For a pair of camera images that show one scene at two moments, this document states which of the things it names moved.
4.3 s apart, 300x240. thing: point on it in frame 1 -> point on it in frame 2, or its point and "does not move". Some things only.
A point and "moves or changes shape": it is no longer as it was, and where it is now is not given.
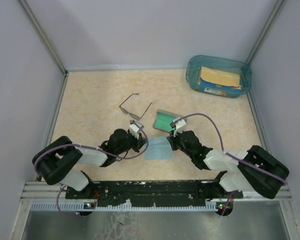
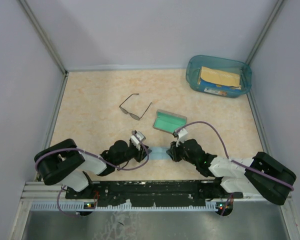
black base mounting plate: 119,193 does not move
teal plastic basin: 218,76 does not move
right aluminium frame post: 271,19 does not move
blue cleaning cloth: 159,148 moves or changes shape
